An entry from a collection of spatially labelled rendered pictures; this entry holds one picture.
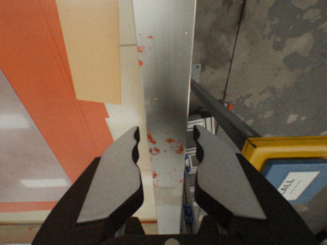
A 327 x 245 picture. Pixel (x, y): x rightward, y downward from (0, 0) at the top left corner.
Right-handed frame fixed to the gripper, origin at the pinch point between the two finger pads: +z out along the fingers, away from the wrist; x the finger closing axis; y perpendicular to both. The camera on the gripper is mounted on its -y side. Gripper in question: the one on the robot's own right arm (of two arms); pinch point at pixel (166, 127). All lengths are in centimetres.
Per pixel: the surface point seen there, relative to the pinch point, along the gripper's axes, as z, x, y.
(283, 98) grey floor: 98, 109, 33
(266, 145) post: 3.2, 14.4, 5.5
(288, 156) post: 2.8, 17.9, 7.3
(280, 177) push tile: 1.1, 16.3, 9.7
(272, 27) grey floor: 98, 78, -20
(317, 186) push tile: 1.1, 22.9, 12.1
